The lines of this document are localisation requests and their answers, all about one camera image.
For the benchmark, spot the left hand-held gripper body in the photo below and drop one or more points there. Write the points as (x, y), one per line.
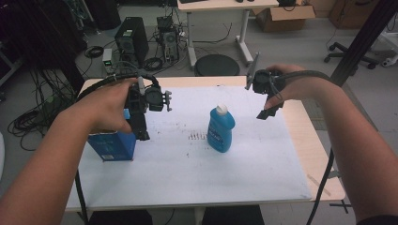
(155, 98)

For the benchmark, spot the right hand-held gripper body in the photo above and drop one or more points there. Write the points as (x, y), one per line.
(264, 80)

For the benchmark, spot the blue cardboard box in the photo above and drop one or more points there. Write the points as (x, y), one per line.
(112, 146)

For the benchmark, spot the blue bottle with white cap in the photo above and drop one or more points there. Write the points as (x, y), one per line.
(220, 131)

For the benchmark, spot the person's right hand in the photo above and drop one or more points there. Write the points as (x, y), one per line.
(297, 86)

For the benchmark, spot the person's left hand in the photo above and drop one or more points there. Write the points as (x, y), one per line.
(103, 104)

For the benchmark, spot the round black stool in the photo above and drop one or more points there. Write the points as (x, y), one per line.
(217, 65)

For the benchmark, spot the open computer tower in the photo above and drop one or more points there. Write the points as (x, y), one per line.
(169, 40)

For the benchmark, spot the small grey power supply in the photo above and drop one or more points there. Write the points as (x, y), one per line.
(107, 61)

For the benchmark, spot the black computer tower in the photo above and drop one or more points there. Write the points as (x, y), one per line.
(133, 39)

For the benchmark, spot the open cardboard box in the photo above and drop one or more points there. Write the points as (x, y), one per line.
(281, 18)

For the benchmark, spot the white table mat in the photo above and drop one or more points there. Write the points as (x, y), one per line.
(187, 175)

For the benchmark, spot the black office chair base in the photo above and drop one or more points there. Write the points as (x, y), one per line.
(347, 56)

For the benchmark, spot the white desk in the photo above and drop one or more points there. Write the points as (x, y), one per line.
(219, 4)

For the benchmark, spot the black metal stand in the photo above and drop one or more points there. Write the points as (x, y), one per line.
(363, 37)

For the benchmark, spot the closed brown cardboard box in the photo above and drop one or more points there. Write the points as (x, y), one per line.
(353, 14)

